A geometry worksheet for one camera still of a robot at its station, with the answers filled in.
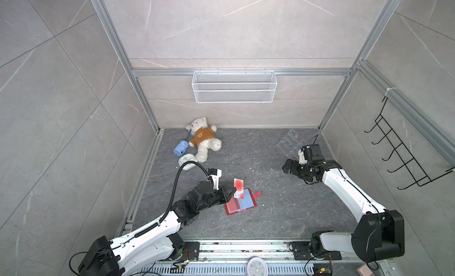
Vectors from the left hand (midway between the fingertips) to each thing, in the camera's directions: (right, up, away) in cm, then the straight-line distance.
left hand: (237, 186), depth 74 cm
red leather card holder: (+1, -12, +12) cm, 17 cm away
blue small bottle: (-33, +16, +30) cm, 47 cm away
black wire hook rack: (+64, +8, -13) cm, 65 cm away
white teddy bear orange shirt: (-20, +22, +31) cm, 43 cm away
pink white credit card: (+1, +1, +3) cm, 3 cm away
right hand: (+27, +6, +13) cm, 31 cm away
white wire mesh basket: (-1, +51, +26) cm, 57 cm away
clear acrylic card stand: (+34, +18, +33) cm, 51 cm away
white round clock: (+8, -30, -5) cm, 32 cm away
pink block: (+49, -31, -6) cm, 58 cm away
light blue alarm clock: (-28, +10, +27) cm, 41 cm away
